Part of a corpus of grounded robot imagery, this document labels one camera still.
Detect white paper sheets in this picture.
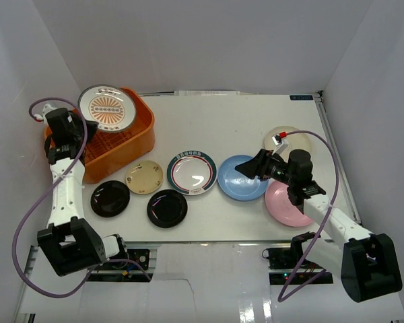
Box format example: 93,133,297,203
174,90,240,96

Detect black plate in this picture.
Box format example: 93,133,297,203
90,180,131,218
147,189,188,229

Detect blue plastic plate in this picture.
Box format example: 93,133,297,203
217,155,269,201

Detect cream white plate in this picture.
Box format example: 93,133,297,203
264,126,312,161

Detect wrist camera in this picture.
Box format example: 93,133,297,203
271,132,292,155
34,103,57,124

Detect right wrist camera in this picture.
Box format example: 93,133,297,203
271,132,292,155

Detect green rimmed white plate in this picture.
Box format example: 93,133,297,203
166,150,217,196

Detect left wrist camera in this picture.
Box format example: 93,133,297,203
34,103,57,124

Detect black plate left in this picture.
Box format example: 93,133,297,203
90,180,131,218

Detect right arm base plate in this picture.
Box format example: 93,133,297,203
261,248,323,286

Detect beige small plate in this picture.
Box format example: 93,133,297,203
125,160,164,194

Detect pink plastic plate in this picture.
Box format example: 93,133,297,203
265,181,313,227

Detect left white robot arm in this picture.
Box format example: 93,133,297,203
37,104,129,277

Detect orange plastic bin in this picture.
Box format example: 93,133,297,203
45,87,155,184

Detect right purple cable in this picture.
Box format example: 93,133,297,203
277,129,341,303

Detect large orange sunburst plate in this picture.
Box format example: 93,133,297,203
78,84,137,133

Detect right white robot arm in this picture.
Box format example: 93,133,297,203
235,149,403,303

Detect black plate centre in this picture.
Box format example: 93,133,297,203
147,189,188,229

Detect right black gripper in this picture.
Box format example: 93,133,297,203
235,149,296,187

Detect blue label sticker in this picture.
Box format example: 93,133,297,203
290,95,314,101

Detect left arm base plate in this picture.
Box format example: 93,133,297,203
87,247,152,279

